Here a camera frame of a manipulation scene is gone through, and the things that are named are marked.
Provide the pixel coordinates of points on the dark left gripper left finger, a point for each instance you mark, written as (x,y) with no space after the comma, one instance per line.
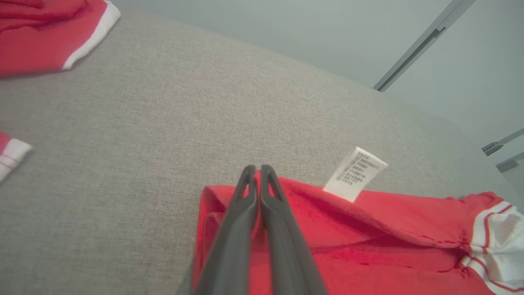
(237,246)

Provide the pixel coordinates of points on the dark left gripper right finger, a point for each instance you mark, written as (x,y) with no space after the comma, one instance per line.
(286,246)

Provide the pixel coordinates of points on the red shirt white sleeves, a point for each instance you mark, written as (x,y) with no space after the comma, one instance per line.
(389,237)

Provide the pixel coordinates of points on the red shorts white trim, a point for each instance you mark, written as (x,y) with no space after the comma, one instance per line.
(32,45)

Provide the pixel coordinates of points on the grey fabric sofa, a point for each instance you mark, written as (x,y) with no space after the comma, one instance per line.
(163,143)

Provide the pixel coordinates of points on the wide white partition panel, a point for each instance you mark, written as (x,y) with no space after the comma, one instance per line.
(286,32)

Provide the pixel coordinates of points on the narrow white partition panel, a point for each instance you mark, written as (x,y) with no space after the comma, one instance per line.
(483,61)

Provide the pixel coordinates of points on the grey partition post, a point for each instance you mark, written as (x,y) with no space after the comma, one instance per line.
(409,53)

